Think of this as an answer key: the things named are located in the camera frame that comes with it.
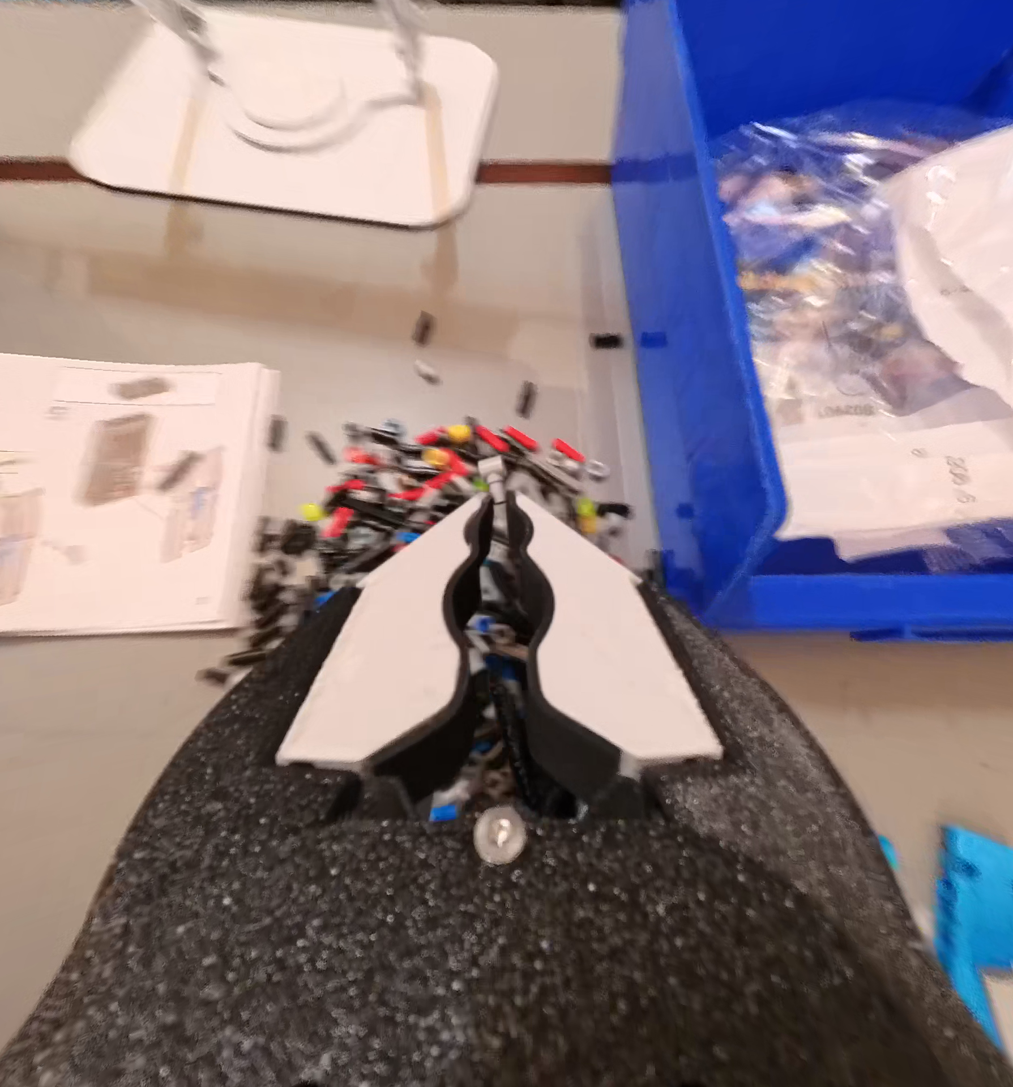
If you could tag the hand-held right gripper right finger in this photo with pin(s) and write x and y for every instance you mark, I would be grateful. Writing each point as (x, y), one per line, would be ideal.
(617, 662)

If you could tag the light grey axle piece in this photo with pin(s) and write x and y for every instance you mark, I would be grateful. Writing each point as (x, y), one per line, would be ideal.
(493, 480)

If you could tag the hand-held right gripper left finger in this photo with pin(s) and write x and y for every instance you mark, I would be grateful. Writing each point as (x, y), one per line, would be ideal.
(387, 662)

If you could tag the instruction booklet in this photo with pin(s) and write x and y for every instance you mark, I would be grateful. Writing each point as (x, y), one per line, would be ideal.
(90, 509)

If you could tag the blue plastic bin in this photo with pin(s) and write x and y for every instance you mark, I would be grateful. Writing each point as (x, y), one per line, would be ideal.
(693, 340)

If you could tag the white translucent parts bag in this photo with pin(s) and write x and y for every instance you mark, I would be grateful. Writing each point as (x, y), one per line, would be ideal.
(965, 382)

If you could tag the heap of blue building pieces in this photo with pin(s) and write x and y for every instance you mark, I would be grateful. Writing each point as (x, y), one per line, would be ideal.
(982, 900)

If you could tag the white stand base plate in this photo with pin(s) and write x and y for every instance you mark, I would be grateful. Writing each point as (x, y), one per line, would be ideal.
(302, 102)

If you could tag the pile of small building pins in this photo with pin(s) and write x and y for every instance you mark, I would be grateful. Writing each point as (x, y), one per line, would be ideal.
(370, 501)

